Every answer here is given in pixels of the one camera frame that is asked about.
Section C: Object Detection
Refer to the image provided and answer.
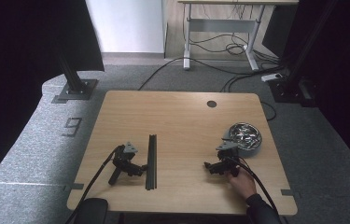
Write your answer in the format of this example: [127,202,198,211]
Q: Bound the black metal stand dark base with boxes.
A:
[269,0,340,108]

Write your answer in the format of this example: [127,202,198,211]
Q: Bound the black aluminium profile rail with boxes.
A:
[145,133,158,191]

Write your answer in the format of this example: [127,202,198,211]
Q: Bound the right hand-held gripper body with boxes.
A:
[213,140,240,175]

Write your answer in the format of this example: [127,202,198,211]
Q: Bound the right hand-held gripper black cable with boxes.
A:
[230,155,281,218]

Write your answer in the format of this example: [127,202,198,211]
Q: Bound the white panel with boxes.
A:
[85,0,166,54]

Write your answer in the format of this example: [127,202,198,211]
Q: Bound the black metal stand square base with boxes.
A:
[50,52,99,105]

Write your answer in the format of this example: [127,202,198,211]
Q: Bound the left hand-held gripper black cable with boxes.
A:
[64,146,120,224]

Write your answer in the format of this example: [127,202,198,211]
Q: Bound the person's right hand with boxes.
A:
[228,167,258,200]

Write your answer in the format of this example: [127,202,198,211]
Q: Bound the hand-held gripper black cable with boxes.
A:
[64,146,120,224]
[230,155,281,218]

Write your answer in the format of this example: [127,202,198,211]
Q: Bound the pile of small metal parts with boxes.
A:
[230,124,261,149]

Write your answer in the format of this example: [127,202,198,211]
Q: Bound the white power strip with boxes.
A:
[260,73,284,83]

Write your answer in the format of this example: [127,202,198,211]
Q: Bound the tangled black cable bundle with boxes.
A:
[189,4,284,68]

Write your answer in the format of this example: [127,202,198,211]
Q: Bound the short black looped cable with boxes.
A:
[260,101,277,121]

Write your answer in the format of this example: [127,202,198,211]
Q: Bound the round metal bowl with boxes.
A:
[222,121,263,158]

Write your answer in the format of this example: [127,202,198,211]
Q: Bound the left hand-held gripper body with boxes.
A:
[107,141,139,187]

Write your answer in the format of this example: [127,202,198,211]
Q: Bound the long black floor cable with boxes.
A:
[137,56,286,91]

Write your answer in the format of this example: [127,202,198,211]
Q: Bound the white standing desk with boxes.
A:
[176,0,300,72]

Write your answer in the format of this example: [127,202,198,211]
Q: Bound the black chair armrest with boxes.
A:
[73,198,109,224]

